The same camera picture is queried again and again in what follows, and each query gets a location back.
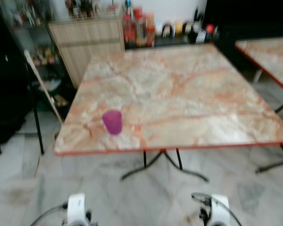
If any marble-pattern folding table red edge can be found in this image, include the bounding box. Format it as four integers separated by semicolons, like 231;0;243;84
54;43;283;182
234;37;283;173

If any purple plastic cup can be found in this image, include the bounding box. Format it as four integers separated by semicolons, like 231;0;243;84
101;110;123;136

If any red-lidded jar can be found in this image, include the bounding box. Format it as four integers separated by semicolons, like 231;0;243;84
205;24;215;41

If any small yellow jar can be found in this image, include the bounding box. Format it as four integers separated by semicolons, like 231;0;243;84
175;21;184;37

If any orange sauce bottle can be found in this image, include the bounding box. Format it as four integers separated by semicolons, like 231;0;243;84
145;13;157;47

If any black metal shelf rack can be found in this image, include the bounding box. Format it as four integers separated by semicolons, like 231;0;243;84
0;0;77;156

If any large red-capped sauce bottle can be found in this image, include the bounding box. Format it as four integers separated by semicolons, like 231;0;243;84
133;7;146;47

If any blue-capped dark sauce bottle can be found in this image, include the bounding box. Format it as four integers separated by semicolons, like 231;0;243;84
123;1;134;47

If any light wooden cabinet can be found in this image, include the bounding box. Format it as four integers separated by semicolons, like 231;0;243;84
48;18;126;89

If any pale wooden stick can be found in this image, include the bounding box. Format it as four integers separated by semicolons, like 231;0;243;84
24;49;64;126

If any black furniture piece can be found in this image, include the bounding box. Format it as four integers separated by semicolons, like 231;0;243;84
0;45;32;155

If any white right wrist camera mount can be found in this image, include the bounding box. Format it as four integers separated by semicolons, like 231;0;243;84
209;194;232;226

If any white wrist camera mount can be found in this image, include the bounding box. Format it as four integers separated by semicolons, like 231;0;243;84
66;193;88;226
209;194;232;226

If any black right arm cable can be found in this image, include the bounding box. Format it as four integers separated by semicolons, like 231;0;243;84
192;192;244;226

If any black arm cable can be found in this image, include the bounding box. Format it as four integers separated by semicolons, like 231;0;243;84
192;192;244;226
28;202;69;226

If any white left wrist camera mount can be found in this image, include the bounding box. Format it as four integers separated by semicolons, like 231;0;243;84
66;193;88;226

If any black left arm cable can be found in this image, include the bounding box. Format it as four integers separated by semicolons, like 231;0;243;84
28;202;69;226

